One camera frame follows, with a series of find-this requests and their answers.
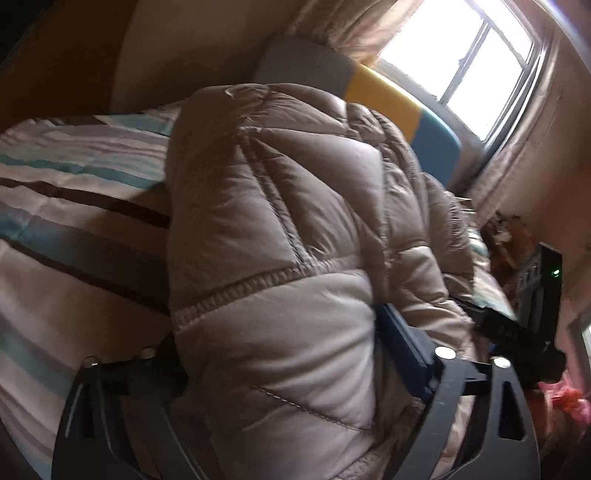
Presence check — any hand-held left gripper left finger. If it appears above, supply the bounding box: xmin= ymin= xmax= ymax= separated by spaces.
xmin=50 ymin=346 xmax=197 ymax=480

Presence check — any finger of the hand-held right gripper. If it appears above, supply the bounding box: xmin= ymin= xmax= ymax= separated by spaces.
xmin=455 ymin=295 xmax=522 ymax=341

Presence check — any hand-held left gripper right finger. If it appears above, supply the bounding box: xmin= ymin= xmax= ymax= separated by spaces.
xmin=375 ymin=302 xmax=542 ymax=480

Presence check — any beige quilted puffer jacket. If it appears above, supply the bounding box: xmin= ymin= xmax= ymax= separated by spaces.
xmin=164 ymin=83 xmax=485 ymax=480

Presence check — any small bright window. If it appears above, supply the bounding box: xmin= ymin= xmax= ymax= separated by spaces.
xmin=567 ymin=309 xmax=591 ymax=393

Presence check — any cluttered wooden shelf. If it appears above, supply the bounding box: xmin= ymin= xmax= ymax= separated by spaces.
xmin=480 ymin=210 xmax=536 ymax=278

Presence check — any beige patterned curtain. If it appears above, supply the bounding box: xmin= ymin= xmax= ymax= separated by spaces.
xmin=286 ymin=0 xmax=428 ymax=65
xmin=471 ymin=41 xmax=591 ymax=222

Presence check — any grey yellow blue headboard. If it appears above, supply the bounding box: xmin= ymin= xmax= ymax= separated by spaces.
xmin=252 ymin=36 xmax=465 ymax=192

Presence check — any wooden wardrobe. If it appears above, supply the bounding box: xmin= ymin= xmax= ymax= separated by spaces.
xmin=0 ymin=0 xmax=141 ymax=139

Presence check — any window with metal frame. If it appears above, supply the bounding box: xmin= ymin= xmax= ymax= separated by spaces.
xmin=372 ymin=0 xmax=555 ymax=155

